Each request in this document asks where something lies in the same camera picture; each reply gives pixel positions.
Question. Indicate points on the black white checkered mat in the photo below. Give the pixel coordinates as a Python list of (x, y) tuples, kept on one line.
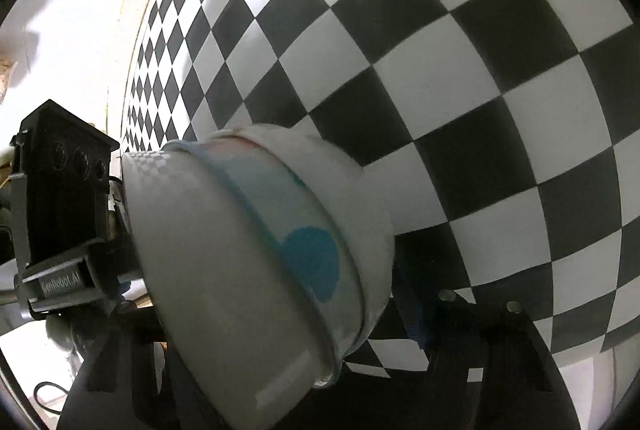
[(450, 59)]

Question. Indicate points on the white bowl with blue pattern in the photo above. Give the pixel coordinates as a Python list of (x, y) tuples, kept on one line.
[(225, 285)]

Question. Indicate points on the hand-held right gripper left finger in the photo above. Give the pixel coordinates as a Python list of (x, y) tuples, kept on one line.
[(125, 360)]

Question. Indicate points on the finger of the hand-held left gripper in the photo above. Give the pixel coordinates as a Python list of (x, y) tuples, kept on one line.
[(112, 272)]

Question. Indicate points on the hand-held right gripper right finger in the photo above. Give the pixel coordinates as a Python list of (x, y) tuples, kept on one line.
[(420, 325)]

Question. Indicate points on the person's left hand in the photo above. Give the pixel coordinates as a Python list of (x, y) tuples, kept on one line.
[(65, 342)]

